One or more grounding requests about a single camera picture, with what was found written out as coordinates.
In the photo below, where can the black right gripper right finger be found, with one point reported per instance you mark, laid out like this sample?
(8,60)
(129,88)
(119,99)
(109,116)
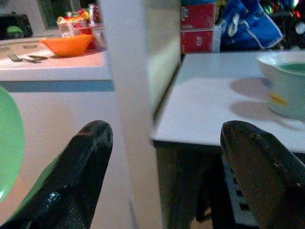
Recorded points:
(262,171)

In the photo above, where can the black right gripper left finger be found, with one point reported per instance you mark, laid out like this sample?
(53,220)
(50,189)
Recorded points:
(78,171)

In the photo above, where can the green round plate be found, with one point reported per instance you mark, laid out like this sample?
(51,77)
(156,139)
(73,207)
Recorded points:
(9,143)

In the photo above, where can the white bowl with green inside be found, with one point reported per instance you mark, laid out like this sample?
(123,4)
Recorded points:
(283,95)

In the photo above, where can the orange plastic bowl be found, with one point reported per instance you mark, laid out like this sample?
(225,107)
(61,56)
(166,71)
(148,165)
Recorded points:
(66,45)

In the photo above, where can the metal fork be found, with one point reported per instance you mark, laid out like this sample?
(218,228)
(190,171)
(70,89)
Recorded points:
(14,57)

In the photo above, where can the red box with white number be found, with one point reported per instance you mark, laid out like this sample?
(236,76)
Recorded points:
(196,41)

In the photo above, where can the blue bag with white trim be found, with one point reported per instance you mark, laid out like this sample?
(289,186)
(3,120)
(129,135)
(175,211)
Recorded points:
(250,26)

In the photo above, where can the colourful red green food package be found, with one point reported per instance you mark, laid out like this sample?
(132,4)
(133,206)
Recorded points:
(71,22)

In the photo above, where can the black box with green item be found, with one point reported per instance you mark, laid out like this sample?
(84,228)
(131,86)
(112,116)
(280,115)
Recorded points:
(15,26)

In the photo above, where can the red box with metal latch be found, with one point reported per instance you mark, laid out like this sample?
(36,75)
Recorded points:
(197,16)

